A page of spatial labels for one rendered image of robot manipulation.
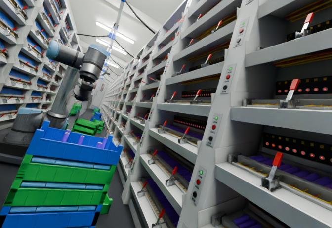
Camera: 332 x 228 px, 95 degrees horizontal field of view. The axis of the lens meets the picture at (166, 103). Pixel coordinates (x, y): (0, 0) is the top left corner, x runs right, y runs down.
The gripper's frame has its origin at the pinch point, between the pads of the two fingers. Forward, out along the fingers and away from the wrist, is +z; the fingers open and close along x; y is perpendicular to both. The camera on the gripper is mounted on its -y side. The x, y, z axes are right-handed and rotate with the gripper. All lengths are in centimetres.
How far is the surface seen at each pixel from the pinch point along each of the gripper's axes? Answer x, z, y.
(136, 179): -54, 28, 34
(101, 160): -14.3, 15.5, -8.8
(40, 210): -0.8, 33.6, -3.3
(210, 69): -44, -32, -34
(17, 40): 57, -65, 98
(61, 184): -4.1, 25.2, -5.3
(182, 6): -55, -133, 17
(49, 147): 3.7, 13.3, -9.4
